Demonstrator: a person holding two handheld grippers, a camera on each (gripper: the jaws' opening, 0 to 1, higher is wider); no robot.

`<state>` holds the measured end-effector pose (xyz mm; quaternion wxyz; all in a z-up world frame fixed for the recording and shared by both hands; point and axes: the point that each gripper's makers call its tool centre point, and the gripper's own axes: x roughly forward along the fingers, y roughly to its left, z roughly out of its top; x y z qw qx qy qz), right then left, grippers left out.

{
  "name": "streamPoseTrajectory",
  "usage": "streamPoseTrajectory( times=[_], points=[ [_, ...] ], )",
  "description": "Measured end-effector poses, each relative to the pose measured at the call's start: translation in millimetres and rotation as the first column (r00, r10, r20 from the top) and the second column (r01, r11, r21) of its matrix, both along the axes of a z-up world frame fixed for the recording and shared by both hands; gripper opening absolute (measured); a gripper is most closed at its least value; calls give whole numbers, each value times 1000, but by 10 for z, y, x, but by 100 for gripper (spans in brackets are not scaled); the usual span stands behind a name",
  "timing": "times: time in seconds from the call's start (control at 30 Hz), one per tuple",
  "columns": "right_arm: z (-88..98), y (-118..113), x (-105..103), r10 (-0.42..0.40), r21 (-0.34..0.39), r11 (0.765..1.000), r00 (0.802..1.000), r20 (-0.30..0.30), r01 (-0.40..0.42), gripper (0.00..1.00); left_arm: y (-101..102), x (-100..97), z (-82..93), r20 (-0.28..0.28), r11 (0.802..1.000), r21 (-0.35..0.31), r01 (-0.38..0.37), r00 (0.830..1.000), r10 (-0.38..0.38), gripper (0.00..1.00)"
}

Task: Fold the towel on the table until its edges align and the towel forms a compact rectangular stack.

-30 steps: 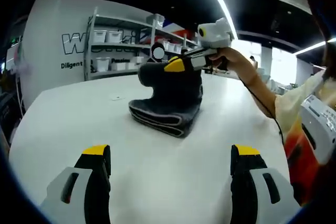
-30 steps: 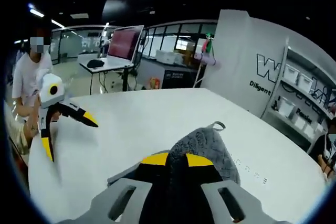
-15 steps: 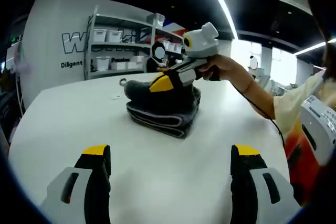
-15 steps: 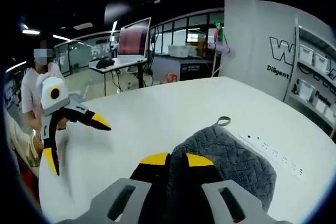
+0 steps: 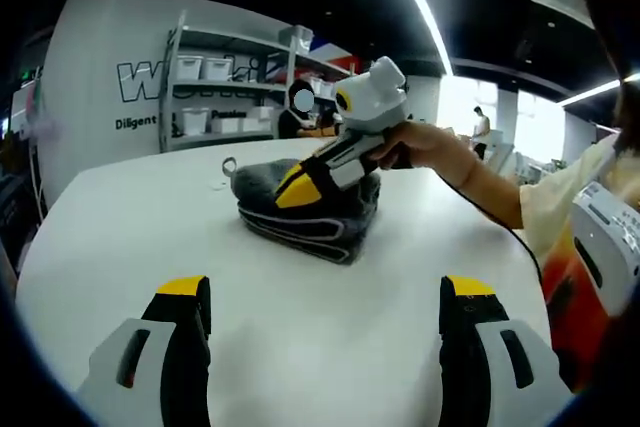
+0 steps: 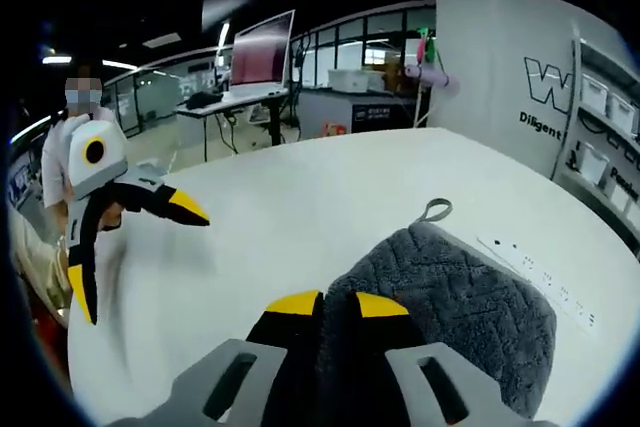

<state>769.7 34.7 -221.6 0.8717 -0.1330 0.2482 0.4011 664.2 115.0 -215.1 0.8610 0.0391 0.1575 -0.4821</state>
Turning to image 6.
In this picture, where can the purple rolled mat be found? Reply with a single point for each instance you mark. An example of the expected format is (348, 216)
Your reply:
(432, 79)

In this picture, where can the grey metal shelving rack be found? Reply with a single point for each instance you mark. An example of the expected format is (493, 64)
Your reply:
(570, 112)

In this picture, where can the row of white storage bins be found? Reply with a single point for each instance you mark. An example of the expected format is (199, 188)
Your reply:
(595, 92)

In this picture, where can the person's red patterned garment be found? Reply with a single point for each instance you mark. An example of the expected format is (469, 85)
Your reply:
(50, 342)

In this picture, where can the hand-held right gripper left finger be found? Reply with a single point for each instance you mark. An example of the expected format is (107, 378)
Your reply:
(235, 382)

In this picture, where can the white standing desk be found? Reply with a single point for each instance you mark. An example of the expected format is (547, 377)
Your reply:
(215, 107)

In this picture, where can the person's left hand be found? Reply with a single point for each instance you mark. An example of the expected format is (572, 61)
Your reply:
(112, 217)

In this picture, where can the grey service counter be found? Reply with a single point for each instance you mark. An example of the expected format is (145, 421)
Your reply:
(320, 107)

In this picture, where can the white power strip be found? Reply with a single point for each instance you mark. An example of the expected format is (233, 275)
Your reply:
(540, 277)

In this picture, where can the white lidded storage box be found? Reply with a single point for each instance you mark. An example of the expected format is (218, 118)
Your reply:
(355, 81)

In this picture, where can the white floor stand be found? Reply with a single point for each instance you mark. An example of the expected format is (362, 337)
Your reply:
(419, 107)

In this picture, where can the red printed carton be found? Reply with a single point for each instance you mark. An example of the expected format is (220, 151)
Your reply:
(334, 129)

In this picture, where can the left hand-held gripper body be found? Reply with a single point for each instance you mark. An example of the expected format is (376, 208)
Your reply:
(107, 162)

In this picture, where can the grey towel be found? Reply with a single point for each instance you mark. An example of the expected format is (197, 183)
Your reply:
(475, 297)

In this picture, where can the person's cream shirt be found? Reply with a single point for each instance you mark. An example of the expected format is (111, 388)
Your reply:
(35, 267)

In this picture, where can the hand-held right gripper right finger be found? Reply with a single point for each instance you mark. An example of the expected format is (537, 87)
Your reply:
(440, 387)

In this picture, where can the green and red hanging flags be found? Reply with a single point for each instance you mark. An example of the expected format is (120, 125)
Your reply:
(427, 47)

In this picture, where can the large white-framed monitor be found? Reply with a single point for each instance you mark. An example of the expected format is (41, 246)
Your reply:
(260, 52)

